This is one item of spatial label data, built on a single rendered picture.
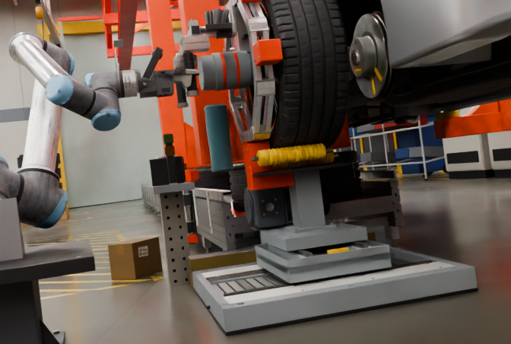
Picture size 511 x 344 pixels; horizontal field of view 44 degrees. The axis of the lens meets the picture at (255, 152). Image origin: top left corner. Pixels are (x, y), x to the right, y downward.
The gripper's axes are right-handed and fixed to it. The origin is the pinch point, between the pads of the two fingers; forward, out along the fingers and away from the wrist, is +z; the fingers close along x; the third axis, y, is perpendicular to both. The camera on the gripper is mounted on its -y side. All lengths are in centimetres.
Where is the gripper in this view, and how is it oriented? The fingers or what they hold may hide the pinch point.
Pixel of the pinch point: (195, 71)
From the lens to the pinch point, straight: 219.9
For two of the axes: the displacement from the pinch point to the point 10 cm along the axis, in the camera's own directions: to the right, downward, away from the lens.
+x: 2.1, -0.4, -9.8
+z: 9.7, -1.1, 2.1
